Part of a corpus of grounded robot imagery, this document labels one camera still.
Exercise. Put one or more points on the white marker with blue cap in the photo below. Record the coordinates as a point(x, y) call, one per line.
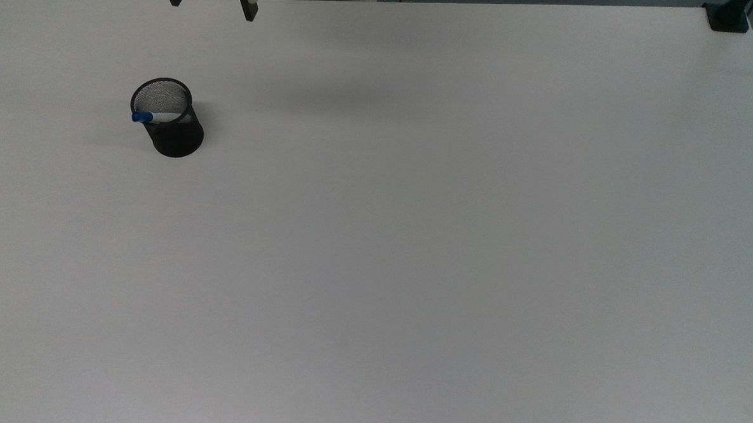
point(153, 117)

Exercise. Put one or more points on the black mesh pen cup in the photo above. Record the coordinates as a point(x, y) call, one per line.
point(171, 129)

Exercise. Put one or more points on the black table clamp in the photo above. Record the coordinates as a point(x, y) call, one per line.
point(728, 17)

